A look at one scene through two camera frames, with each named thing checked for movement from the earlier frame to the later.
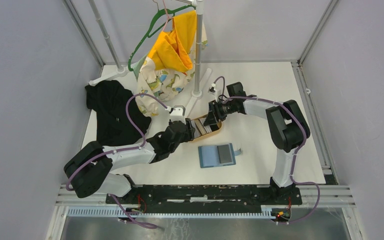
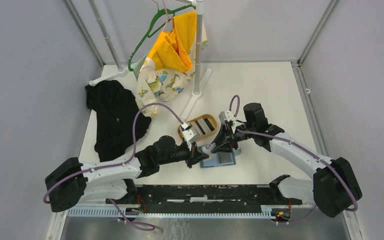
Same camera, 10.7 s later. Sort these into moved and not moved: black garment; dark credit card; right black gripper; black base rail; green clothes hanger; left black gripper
Moved: left black gripper; right black gripper
Not moved: green clothes hanger; black garment; dark credit card; black base rail
